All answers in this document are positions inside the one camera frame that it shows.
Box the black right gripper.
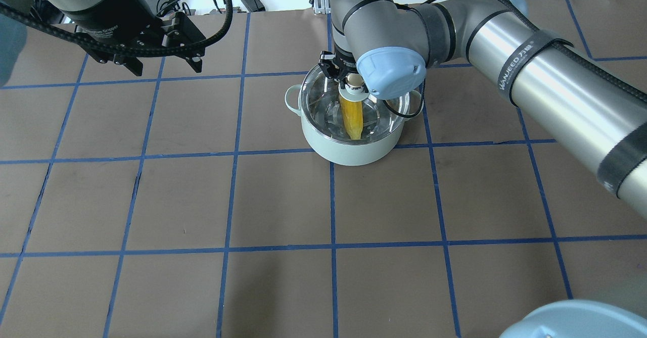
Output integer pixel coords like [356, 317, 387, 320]
[318, 50, 359, 83]

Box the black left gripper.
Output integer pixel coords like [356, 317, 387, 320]
[65, 0, 205, 76]

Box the pale green cooking pot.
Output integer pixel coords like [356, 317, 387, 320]
[284, 82, 424, 167]

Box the brown paper table cover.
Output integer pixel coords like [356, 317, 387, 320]
[1, 9, 645, 337]

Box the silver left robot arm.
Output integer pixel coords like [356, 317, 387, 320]
[2, 0, 206, 85]

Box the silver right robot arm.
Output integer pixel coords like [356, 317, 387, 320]
[330, 0, 645, 214]

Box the black power adapter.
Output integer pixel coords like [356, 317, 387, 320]
[240, 0, 266, 13]

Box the glass pot lid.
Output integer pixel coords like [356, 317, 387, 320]
[299, 66, 422, 144]

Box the yellow corn cob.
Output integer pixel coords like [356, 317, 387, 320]
[339, 97, 363, 140]

